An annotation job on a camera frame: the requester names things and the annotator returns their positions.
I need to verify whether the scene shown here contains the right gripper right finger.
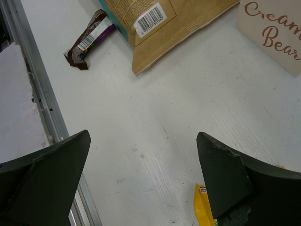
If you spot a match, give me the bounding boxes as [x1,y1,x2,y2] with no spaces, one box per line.
[196,132,301,226]

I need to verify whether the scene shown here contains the cream paper bag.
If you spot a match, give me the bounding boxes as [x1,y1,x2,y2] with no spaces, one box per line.
[237,0,301,78]

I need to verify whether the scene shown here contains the large brown snack bag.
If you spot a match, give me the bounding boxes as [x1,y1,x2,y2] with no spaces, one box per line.
[100,0,239,75]

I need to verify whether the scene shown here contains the yellow candy packet right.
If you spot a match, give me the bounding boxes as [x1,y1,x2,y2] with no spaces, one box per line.
[194,162,300,226]

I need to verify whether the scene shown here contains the brown chocolate bar wrapper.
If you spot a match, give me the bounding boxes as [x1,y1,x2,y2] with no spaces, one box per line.
[63,9,116,71]

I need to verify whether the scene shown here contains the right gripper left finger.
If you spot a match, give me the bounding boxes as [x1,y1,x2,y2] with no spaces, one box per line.
[0,130,91,226]

